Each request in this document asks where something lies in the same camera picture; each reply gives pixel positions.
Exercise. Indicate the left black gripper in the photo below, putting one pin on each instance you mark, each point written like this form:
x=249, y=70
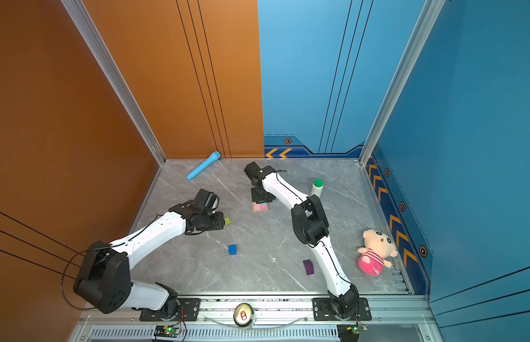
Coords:
x=220, y=223

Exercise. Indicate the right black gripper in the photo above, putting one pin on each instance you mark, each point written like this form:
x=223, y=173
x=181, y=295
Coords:
x=254, y=199

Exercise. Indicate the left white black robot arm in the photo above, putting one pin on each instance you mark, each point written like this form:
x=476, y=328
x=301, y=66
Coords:
x=104, y=279

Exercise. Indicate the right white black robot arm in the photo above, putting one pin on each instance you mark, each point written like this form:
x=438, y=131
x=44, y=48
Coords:
x=311, y=227

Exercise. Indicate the dark blue cube block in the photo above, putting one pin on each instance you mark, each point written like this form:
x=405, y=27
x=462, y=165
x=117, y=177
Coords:
x=232, y=250

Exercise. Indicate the purple block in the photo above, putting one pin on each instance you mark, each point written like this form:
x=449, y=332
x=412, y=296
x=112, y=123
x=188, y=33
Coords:
x=308, y=266

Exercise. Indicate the blue toy microphone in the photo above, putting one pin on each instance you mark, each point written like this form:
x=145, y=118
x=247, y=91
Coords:
x=215, y=156

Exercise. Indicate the white bottle green cap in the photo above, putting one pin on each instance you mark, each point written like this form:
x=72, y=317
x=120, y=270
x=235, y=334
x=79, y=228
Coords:
x=317, y=188

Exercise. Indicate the round emergency button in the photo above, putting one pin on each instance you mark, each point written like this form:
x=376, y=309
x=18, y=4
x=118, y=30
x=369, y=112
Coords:
x=244, y=316

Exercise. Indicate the left green circuit board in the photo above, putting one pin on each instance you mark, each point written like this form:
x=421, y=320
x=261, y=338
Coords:
x=167, y=332

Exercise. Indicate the pink plush doll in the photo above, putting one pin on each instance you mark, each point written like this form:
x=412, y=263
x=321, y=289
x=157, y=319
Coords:
x=374, y=255

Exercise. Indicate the right circuit board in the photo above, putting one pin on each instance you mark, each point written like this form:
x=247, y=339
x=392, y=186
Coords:
x=357, y=329

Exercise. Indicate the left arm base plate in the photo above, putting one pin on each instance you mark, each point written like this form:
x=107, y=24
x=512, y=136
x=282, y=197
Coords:
x=187, y=309

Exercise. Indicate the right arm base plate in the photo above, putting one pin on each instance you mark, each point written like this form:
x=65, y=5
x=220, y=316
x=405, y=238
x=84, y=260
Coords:
x=323, y=311

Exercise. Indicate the aluminium front rail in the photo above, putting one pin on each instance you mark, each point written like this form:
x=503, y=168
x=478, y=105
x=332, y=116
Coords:
x=278, y=317

